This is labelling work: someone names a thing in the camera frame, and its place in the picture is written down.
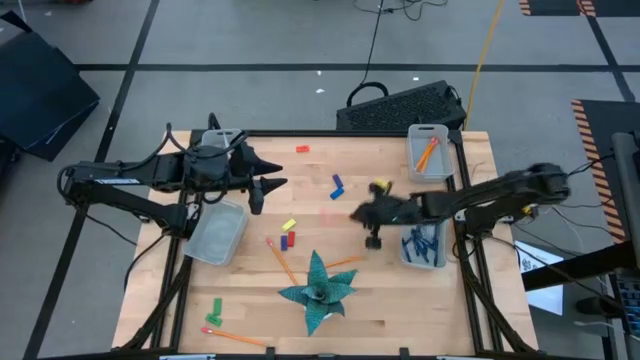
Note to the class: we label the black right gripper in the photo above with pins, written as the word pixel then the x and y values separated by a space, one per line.
pixel 395 210

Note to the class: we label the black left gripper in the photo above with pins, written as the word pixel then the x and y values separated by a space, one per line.
pixel 215 170

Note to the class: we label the light blue eraser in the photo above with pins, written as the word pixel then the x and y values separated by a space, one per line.
pixel 337 193

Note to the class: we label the dark blue eraser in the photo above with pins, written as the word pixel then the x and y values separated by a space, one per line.
pixel 284 243
pixel 338 180

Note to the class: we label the orange-red eraser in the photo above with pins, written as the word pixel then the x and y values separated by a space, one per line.
pixel 302 148

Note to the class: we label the yellow eraser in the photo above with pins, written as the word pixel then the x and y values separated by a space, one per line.
pixel 288 225

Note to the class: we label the red eraser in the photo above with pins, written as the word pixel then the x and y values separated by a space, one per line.
pixel 291 239

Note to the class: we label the artificial plant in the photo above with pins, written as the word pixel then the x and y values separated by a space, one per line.
pixel 320 295

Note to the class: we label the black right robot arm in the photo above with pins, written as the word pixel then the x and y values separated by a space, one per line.
pixel 500 192

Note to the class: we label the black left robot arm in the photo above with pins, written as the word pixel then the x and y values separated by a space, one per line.
pixel 125 172

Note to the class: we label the yellow tag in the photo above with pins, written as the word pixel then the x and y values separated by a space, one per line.
pixel 383 184

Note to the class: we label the black mesh computer case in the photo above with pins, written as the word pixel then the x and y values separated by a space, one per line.
pixel 400 110

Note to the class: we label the green eraser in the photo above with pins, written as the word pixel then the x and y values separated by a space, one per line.
pixel 214 320
pixel 217 306

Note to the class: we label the white paper sheet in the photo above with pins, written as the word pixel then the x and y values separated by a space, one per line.
pixel 535 257

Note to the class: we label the black desk beam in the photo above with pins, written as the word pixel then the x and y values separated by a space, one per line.
pixel 575 267

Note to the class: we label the black floor case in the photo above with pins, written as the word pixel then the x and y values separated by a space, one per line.
pixel 40 95

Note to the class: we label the black mat with hazard stripes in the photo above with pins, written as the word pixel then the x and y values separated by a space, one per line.
pixel 597 125
pixel 550 6
pixel 615 6

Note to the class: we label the computer keyboard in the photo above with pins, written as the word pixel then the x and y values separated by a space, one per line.
pixel 631 305

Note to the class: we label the black aluminium table frame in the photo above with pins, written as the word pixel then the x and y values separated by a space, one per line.
pixel 325 133

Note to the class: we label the grey desk post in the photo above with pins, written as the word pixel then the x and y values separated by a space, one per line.
pixel 627 185

